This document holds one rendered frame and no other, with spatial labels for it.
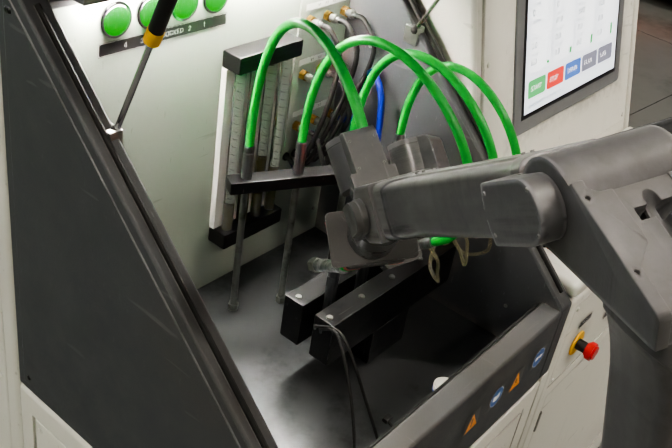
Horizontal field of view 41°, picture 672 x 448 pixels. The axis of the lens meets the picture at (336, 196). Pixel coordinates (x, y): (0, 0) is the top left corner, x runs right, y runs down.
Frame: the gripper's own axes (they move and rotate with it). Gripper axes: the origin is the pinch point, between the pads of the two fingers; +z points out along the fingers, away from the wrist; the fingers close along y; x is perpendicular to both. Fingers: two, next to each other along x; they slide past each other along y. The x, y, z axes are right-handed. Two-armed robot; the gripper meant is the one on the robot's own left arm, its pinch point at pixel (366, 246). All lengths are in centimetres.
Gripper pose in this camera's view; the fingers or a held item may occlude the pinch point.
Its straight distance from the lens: 112.1
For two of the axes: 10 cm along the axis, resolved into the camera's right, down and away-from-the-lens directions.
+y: -9.9, 1.3, -0.7
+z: -0.4, 2.0, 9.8
